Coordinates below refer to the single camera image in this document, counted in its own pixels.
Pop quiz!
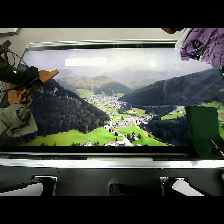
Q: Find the green garment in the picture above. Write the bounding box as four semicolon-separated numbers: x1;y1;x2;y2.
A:
184;105;224;158

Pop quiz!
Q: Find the brown garment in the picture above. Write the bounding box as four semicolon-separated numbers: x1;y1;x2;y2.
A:
5;69;60;106

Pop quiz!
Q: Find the grey garment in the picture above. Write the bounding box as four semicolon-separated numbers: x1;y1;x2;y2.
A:
0;101;40;139

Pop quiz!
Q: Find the black garment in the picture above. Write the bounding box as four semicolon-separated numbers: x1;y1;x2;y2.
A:
0;65;42;88

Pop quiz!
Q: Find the purple garment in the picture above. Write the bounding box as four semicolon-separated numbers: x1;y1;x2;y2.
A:
179;27;224;70

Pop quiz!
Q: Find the silver frame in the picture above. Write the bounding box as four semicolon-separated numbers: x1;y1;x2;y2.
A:
0;39;224;197

